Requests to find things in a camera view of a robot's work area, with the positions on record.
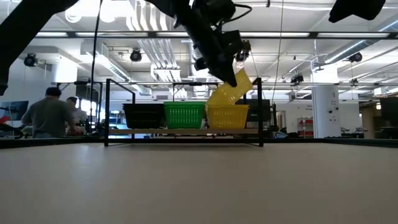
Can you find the dark background screen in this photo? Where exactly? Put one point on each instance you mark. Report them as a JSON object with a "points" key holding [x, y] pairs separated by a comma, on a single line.
{"points": [[253, 110]]}

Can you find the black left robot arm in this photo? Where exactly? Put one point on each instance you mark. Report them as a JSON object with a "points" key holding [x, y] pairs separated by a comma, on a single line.
{"points": [[31, 25]]}

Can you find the yellow plastic basket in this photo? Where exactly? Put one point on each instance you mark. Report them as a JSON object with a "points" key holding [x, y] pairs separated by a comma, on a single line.
{"points": [[230, 93], [227, 116]]}

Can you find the wooden shelf with black frame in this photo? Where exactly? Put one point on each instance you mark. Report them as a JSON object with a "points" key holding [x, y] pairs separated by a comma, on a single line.
{"points": [[186, 132]]}

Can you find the person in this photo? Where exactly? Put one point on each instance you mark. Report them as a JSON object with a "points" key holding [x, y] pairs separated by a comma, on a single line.
{"points": [[48, 115], [79, 115]]}

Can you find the overhead light bar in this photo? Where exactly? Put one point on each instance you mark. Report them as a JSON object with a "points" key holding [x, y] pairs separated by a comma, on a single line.
{"points": [[186, 34]]}

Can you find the black ceiling fixture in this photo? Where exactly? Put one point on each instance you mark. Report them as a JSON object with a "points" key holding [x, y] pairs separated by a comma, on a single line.
{"points": [[355, 57], [30, 59], [297, 78], [136, 55]]}

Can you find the red background shelf unit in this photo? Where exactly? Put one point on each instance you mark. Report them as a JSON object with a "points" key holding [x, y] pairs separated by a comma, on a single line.
{"points": [[306, 122]]}

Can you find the black plastic basket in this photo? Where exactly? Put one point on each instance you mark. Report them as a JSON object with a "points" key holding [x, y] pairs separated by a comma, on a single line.
{"points": [[143, 116]]}

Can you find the background monitor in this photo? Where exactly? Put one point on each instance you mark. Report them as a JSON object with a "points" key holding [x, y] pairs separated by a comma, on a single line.
{"points": [[14, 110]]}

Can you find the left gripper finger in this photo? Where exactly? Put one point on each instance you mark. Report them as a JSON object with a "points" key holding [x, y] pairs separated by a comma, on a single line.
{"points": [[229, 77]]}

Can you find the green plastic basket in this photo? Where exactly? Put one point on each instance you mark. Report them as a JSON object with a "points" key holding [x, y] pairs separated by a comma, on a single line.
{"points": [[184, 115]]}

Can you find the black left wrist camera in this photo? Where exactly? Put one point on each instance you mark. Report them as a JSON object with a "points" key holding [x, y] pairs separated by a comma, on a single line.
{"points": [[236, 43]]}

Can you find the white building pillar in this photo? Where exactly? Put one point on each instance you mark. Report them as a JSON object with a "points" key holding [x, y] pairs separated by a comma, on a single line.
{"points": [[325, 109]]}

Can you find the black aluminium rig frame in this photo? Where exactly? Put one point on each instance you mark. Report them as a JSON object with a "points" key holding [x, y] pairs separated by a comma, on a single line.
{"points": [[326, 142]]}

